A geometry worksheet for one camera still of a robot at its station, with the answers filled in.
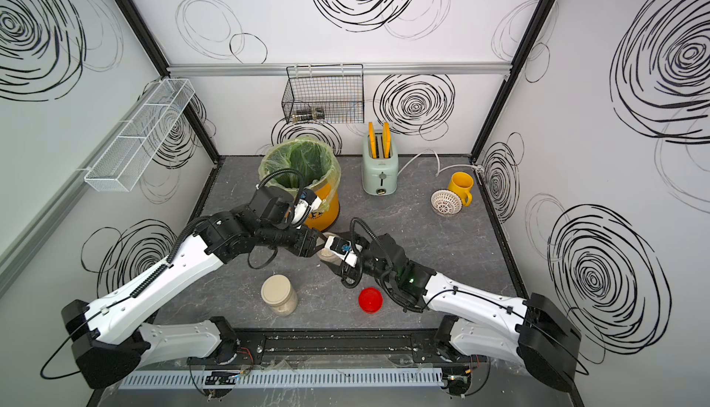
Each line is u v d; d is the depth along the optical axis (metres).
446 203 1.02
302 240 0.59
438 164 1.05
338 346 0.75
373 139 0.99
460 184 1.01
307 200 0.61
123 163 0.72
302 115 0.87
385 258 0.51
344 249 0.58
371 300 0.81
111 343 0.39
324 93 1.24
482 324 0.47
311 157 0.94
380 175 0.96
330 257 0.66
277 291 0.72
